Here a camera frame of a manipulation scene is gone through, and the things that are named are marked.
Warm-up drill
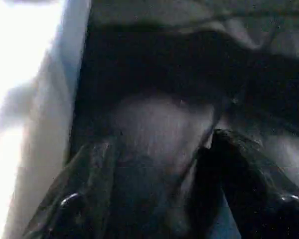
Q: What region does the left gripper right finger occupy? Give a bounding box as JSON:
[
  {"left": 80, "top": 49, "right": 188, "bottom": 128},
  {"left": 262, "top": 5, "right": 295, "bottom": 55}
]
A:
[{"left": 211, "top": 128, "right": 299, "bottom": 239}]

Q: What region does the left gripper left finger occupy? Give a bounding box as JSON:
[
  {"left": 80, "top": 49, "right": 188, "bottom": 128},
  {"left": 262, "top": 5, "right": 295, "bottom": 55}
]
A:
[{"left": 21, "top": 138, "right": 121, "bottom": 239}]

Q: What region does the white plastic table top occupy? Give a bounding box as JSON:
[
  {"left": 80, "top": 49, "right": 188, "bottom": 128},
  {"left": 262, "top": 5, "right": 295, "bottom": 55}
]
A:
[{"left": 0, "top": 0, "right": 93, "bottom": 239}]

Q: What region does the black shiny mat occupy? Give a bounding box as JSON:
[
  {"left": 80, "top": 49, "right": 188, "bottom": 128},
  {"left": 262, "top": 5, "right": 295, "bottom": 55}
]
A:
[{"left": 64, "top": 0, "right": 299, "bottom": 239}]

